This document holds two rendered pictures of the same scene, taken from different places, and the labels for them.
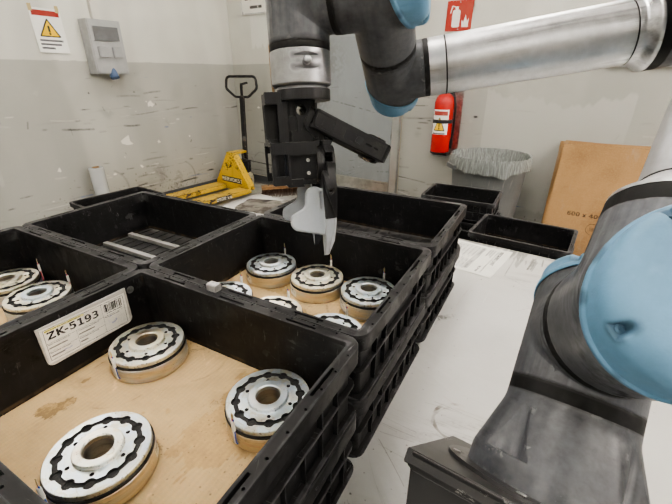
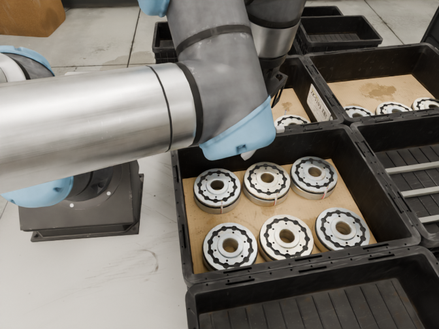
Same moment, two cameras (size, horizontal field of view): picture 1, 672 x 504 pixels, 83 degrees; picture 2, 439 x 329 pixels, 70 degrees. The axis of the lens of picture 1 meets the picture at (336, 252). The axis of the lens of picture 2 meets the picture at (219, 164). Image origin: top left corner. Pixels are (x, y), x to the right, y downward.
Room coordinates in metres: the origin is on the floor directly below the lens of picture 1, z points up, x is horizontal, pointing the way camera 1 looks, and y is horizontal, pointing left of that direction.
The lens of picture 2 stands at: (0.80, -0.24, 1.40)
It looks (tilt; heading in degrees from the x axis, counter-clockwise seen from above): 49 degrees down; 141
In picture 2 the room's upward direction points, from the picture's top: straight up
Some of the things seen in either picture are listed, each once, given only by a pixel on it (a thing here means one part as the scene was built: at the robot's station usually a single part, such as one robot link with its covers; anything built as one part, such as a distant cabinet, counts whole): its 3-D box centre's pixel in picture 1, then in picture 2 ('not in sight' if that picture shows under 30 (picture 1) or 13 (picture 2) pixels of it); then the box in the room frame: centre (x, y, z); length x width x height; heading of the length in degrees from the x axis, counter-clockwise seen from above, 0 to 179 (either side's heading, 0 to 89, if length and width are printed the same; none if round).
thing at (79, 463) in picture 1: (98, 448); not in sight; (0.28, 0.25, 0.86); 0.05 x 0.05 x 0.01
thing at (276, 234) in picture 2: (317, 274); (287, 236); (0.65, 0.04, 0.86); 0.05 x 0.05 x 0.01
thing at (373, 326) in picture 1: (296, 263); (281, 191); (0.60, 0.07, 0.92); 0.40 x 0.30 x 0.02; 61
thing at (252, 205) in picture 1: (260, 204); not in sight; (1.59, 0.32, 0.71); 0.22 x 0.19 x 0.01; 55
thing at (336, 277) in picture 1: (317, 277); (286, 237); (0.65, 0.04, 0.86); 0.10 x 0.10 x 0.01
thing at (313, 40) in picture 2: not in sight; (326, 64); (-0.11, 1.32, 0.37); 0.40 x 0.30 x 0.45; 55
